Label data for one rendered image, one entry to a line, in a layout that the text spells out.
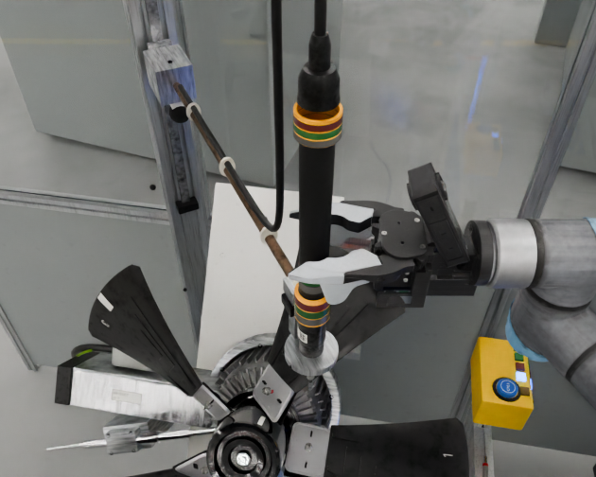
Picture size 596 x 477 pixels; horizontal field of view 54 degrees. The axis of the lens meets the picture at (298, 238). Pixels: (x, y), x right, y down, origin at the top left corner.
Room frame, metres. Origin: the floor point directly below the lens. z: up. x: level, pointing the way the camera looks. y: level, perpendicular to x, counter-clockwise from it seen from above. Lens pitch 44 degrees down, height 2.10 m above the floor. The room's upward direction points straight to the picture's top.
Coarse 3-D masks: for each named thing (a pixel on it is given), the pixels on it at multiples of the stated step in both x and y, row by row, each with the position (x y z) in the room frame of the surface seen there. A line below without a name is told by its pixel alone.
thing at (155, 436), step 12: (144, 432) 0.52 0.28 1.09; (156, 432) 0.51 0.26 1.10; (168, 432) 0.51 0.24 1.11; (180, 432) 0.51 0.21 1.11; (192, 432) 0.51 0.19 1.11; (204, 432) 0.51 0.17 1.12; (72, 444) 0.51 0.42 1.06; (84, 444) 0.51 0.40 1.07; (96, 444) 0.50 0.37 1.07; (144, 444) 0.50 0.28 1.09
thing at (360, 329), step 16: (336, 256) 0.65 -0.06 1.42; (368, 288) 0.59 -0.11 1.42; (336, 304) 0.58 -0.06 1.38; (352, 304) 0.57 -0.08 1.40; (368, 304) 0.57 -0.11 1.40; (288, 320) 0.60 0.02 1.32; (336, 320) 0.56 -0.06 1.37; (352, 320) 0.55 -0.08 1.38; (368, 320) 0.54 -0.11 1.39; (384, 320) 0.54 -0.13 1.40; (288, 336) 0.58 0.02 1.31; (336, 336) 0.54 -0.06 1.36; (352, 336) 0.53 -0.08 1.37; (368, 336) 0.52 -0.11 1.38; (272, 352) 0.57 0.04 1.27; (288, 368) 0.52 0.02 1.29; (288, 384) 0.50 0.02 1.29; (304, 384) 0.49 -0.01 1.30
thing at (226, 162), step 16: (272, 0) 0.51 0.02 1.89; (320, 0) 0.43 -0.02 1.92; (272, 16) 0.51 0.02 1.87; (320, 16) 0.43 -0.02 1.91; (272, 32) 0.52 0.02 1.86; (320, 32) 0.43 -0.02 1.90; (272, 48) 0.52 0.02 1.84; (272, 64) 0.52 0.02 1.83; (208, 128) 0.80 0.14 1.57; (224, 160) 0.71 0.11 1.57; (256, 208) 0.60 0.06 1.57; (272, 224) 0.55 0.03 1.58
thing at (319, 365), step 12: (288, 276) 0.48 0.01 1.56; (288, 288) 0.47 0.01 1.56; (288, 300) 0.46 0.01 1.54; (288, 312) 0.46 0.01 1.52; (288, 348) 0.44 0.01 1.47; (324, 348) 0.44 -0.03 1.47; (336, 348) 0.44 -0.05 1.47; (288, 360) 0.42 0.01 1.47; (300, 360) 0.42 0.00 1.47; (312, 360) 0.42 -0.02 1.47; (324, 360) 0.42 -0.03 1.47; (336, 360) 0.42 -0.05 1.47; (300, 372) 0.41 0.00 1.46; (312, 372) 0.40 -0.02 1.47; (324, 372) 0.41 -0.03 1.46
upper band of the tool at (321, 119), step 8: (296, 104) 0.44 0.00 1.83; (296, 112) 0.43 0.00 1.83; (304, 112) 0.46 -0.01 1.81; (312, 112) 0.46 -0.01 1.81; (328, 112) 0.46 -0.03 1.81; (336, 112) 0.45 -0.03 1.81; (304, 120) 0.42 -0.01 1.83; (312, 120) 0.42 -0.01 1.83; (320, 120) 0.42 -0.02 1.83; (328, 120) 0.42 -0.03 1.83; (336, 120) 0.42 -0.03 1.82; (336, 128) 0.42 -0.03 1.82; (336, 136) 0.42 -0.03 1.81
